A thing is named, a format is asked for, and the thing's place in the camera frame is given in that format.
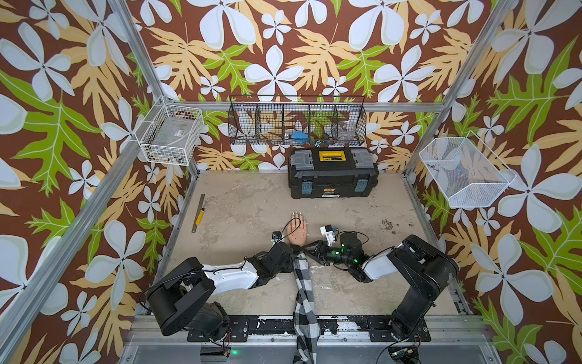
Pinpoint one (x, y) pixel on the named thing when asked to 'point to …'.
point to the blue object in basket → (299, 136)
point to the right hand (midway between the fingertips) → (302, 251)
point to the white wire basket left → (170, 133)
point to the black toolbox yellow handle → (333, 172)
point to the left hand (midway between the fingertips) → (291, 255)
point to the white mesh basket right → (469, 174)
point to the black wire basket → (297, 120)
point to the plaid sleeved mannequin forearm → (305, 324)
